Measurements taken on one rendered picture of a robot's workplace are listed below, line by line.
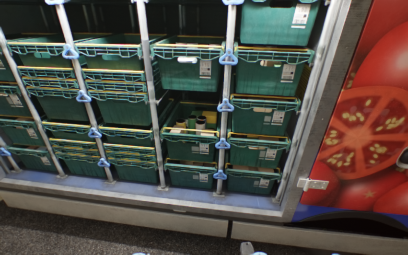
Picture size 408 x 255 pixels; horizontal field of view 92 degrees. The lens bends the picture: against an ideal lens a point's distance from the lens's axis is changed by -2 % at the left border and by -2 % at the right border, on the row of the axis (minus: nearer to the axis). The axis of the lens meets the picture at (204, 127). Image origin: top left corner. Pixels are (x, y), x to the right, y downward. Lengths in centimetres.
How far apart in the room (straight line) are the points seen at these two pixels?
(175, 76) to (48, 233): 206
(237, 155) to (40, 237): 207
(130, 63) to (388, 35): 123
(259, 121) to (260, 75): 28
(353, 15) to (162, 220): 173
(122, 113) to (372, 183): 161
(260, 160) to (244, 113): 38
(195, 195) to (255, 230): 53
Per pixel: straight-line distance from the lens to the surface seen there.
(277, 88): 123
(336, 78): 111
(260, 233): 179
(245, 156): 144
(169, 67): 121
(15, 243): 278
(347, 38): 108
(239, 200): 165
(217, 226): 175
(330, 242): 197
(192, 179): 163
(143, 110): 138
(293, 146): 139
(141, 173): 173
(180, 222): 177
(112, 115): 150
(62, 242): 253
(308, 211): 163
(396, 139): 141
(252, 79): 118
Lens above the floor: 189
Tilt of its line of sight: 30 degrees down
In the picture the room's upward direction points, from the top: 1 degrees clockwise
